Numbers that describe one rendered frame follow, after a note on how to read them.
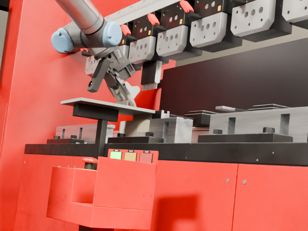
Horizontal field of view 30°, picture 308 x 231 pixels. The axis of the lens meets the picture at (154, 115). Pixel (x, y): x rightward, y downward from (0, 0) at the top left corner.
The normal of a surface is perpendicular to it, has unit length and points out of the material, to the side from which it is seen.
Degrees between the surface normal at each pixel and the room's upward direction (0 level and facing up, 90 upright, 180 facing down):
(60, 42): 127
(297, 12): 90
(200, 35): 90
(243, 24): 90
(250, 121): 90
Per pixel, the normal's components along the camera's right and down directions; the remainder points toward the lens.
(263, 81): -0.86, -0.15
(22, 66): 0.49, -0.04
